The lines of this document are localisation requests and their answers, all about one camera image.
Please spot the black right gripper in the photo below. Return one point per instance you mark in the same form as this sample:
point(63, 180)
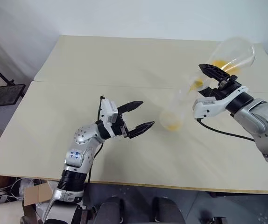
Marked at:
point(228, 85)

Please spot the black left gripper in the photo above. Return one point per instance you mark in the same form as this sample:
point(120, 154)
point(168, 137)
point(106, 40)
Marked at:
point(121, 128)

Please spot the clear plastic funnel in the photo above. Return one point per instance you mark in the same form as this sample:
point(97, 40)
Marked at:
point(185, 93)

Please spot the clear plastic cup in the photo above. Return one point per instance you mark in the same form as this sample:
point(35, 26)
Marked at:
point(171, 119)
point(236, 51)

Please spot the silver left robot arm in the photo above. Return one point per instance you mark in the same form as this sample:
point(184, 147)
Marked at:
point(82, 137)

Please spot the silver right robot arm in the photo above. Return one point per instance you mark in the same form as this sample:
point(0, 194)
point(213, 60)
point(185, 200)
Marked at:
point(262, 121)

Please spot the clear plastic cup on table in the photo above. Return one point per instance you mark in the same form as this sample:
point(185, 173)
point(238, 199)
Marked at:
point(171, 119)

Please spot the dark rounded shape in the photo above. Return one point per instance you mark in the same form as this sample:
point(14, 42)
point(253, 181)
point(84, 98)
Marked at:
point(169, 210)
point(110, 210)

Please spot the brown cardboard box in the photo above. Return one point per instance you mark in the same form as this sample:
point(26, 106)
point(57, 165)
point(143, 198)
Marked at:
point(36, 193)

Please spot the black flat screen panel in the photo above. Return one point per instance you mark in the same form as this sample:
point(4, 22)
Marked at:
point(5, 94)

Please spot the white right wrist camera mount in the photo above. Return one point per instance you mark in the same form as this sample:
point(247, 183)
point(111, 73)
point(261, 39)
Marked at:
point(206, 108)

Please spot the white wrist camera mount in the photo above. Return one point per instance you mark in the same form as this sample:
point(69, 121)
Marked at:
point(107, 112)
point(206, 108)

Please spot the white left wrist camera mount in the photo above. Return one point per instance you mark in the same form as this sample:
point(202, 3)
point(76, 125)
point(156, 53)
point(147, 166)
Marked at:
point(107, 112)

